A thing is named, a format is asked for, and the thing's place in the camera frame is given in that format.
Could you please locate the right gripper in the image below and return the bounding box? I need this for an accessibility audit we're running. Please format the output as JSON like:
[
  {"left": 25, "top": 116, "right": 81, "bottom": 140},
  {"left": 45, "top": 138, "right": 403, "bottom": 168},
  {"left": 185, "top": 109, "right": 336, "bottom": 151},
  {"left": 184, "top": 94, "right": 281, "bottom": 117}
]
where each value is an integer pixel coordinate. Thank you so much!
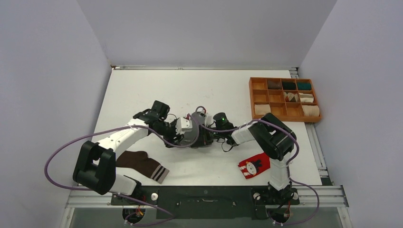
[{"left": 192, "top": 123, "right": 225, "bottom": 147}]

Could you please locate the grey sock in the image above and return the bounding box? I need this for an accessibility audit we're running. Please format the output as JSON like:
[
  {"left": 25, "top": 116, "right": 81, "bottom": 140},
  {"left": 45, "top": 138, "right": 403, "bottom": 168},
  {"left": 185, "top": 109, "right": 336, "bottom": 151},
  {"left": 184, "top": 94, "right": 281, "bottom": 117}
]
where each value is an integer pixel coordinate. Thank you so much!
[{"left": 181, "top": 112, "right": 208, "bottom": 149}]

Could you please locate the red patterned sock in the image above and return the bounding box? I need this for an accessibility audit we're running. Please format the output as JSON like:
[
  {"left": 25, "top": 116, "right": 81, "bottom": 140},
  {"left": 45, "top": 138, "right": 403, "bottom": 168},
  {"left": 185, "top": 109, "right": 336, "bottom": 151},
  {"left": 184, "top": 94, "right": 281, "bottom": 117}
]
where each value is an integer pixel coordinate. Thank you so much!
[{"left": 238, "top": 153, "right": 270, "bottom": 179}]

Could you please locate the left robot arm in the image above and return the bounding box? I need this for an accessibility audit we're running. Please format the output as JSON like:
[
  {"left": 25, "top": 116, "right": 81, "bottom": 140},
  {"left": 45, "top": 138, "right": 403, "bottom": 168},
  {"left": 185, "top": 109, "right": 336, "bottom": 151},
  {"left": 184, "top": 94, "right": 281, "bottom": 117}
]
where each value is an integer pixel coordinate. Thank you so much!
[{"left": 73, "top": 101, "right": 193, "bottom": 204}]

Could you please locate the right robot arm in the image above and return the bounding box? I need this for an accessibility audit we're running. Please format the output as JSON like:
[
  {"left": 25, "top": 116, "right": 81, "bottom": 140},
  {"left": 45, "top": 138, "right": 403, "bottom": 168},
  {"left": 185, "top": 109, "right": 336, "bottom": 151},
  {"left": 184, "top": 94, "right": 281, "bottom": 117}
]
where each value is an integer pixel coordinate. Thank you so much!
[{"left": 201, "top": 113, "right": 300, "bottom": 203}]

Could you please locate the brown striped sock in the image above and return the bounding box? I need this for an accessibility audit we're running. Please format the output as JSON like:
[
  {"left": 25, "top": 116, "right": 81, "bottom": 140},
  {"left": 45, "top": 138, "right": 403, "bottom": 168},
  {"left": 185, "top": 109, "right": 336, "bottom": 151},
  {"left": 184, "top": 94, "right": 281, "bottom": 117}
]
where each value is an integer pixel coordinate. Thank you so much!
[{"left": 116, "top": 151, "right": 170, "bottom": 184}]

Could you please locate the brown rolled sock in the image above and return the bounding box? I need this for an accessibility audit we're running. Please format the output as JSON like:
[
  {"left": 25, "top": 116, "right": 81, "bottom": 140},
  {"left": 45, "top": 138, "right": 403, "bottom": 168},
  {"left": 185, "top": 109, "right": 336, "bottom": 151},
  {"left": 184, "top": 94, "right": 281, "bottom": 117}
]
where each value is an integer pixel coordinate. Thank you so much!
[{"left": 267, "top": 80, "right": 282, "bottom": 90}]

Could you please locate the wooden compartment tray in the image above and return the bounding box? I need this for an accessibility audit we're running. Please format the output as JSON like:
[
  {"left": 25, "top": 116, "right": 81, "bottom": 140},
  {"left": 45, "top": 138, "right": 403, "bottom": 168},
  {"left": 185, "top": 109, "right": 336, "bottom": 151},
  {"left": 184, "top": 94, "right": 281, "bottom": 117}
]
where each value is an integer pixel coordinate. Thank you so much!
[{"left": 249, "top": 77, "right": 322, "bottom": 123}]

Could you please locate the argyle rolled sock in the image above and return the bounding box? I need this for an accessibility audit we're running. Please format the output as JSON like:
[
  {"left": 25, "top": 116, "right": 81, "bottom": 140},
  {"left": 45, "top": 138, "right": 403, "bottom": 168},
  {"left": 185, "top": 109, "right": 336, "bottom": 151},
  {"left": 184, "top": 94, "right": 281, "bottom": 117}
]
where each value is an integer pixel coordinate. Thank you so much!
[{"left": 283, "top": 91, "right": 300, "bottom": 103}]

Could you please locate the black rolled sock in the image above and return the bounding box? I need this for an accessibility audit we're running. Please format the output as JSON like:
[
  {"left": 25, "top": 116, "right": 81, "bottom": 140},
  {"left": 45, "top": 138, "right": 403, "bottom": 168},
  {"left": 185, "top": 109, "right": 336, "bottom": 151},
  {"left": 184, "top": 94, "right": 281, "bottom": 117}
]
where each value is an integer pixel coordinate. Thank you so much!
[{"left": 282, "top": 81, "right": 297, "bottom": 90}]

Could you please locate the cream striped rolled sock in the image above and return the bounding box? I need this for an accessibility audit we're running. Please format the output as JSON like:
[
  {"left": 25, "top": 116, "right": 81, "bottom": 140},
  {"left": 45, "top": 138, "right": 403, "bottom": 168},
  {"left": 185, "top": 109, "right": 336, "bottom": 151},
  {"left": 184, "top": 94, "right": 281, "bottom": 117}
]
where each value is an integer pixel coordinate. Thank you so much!
[{"left": 298, "top": 93, "right": 315, "bottom": 103}]

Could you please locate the beige rolled sock right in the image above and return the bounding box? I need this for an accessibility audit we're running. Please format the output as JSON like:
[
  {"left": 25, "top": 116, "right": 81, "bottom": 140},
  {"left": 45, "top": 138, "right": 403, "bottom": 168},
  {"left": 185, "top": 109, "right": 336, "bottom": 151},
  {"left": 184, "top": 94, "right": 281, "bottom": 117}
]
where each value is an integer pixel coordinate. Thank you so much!
[{"left": 301, "top": 105, "right": 320, "bottom": 117}]

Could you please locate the teal rolled sock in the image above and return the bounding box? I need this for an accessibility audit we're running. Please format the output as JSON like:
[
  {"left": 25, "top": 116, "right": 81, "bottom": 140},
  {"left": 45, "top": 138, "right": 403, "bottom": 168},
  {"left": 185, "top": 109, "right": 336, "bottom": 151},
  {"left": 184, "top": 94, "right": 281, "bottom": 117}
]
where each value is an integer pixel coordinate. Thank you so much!
[{"left": 297, "top": 82, "right": 312, "bottom": 91}]

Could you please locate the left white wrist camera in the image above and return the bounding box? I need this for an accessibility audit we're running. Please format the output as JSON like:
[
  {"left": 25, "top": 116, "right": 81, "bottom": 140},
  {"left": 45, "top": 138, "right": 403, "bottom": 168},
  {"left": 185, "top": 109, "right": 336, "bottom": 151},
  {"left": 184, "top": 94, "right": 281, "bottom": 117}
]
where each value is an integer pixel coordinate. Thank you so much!
[{"left": 175, "top": 117, "right": 193, "bottom": 134}]

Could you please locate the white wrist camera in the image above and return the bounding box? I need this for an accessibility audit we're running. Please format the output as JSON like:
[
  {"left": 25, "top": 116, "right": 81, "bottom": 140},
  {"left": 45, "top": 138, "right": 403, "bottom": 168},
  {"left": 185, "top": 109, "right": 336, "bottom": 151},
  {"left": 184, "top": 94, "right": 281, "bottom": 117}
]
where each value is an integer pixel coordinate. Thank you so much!
[
  {"left": 201, "top": 113, "right": 214, "bottom": 127},
  {"left": 175, "top": 117, "right": 193, "bottom": 134}
]

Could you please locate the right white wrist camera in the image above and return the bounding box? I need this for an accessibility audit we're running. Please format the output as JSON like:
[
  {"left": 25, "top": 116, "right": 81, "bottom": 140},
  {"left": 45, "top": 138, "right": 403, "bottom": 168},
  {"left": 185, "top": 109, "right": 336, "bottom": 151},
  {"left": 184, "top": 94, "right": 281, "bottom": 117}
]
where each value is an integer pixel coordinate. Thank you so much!
[{"left": 201, "top": 113, "right": 214, "bottom": 127}]

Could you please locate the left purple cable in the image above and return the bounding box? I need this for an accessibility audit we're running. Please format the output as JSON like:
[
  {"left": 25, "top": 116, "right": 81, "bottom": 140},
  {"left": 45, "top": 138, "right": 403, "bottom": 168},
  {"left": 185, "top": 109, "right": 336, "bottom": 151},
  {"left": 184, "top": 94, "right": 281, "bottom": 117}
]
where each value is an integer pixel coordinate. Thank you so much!
[{"left": 44, "top": 114, "right": 202, "bottom": 227}]

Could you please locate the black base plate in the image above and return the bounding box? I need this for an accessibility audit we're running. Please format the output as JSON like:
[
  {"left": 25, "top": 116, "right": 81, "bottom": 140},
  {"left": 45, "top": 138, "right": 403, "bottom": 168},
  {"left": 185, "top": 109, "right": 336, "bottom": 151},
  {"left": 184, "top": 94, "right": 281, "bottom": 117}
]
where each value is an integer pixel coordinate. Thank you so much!
[{"left": 111, "top": 186, "right": 300, "bottom": 220}]

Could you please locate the aluminium frame rail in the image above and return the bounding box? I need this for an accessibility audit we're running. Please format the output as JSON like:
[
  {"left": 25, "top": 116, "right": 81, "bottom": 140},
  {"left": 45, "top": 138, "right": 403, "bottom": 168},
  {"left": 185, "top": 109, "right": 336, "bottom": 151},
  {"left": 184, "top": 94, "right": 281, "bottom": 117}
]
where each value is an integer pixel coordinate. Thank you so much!
[{"left": 66, "top": 186, "right": 348, "bottom": 208}]

